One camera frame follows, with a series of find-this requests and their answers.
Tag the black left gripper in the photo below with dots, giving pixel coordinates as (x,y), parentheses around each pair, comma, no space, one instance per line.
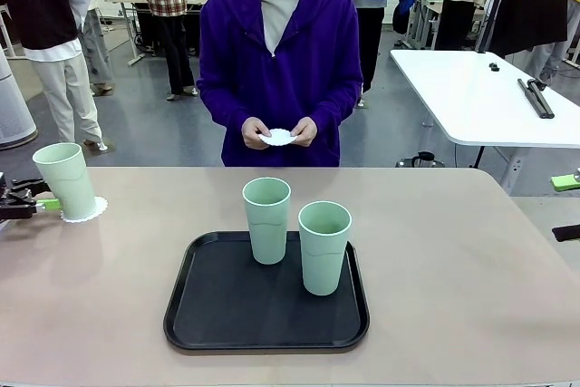
(16,208)

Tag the pale green plastic cup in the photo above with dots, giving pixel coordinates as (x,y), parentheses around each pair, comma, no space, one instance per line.
(68,183)
(267,228)
(324,260)

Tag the white scalloped paper coaster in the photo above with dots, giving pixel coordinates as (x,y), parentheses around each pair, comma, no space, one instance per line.
(102,208)
(280,138)

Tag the person's right forearm purple sleeve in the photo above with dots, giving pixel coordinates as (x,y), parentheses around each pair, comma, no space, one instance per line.
(217,106)

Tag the person's left forearm purple sleeve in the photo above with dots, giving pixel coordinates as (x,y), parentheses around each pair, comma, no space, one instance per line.
(340,106)

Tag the person's right hand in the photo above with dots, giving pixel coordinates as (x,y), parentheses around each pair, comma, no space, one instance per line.
(253,131)

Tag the person's left hand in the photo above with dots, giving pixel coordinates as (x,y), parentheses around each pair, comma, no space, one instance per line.
(307,131)

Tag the black folded tripod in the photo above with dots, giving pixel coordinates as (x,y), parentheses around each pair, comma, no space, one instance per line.
(539,101)

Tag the white perforated cylinder appliance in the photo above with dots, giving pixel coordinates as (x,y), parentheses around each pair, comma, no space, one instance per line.
(13,106)

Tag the white table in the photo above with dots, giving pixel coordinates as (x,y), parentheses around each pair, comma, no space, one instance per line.
(471,92)

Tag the small black object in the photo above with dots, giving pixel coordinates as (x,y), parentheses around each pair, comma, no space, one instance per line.
(494,67)

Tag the black kettle on base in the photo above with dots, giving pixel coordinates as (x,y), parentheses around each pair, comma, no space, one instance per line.
(423,160)

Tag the person in grey trousers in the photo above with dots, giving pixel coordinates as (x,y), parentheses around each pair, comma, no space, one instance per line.
(97,51)

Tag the person in black coat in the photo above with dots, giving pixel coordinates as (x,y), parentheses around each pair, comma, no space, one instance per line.
(530,6)

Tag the black slanted stand pole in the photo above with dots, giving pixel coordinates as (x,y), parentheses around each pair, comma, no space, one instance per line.
(494,2)

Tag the black plastic serving tray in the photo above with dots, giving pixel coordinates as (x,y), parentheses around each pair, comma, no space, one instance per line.
(235,305)

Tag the person in purple hoodie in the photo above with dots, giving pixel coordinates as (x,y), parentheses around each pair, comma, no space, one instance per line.
(281,74)

